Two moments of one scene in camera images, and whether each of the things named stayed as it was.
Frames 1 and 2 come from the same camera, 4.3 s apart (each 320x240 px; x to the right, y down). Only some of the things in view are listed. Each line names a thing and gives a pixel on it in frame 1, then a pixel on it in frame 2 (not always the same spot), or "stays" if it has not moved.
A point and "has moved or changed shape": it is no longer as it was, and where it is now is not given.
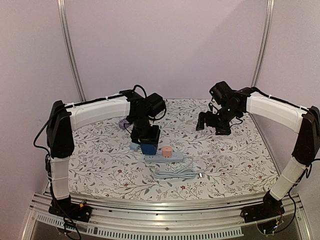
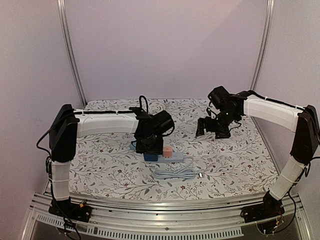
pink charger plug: [167, 152] stays
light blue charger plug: [134, 146] stays
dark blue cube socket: [148, 149] has moved or changed shape
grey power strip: [159, 158] stays
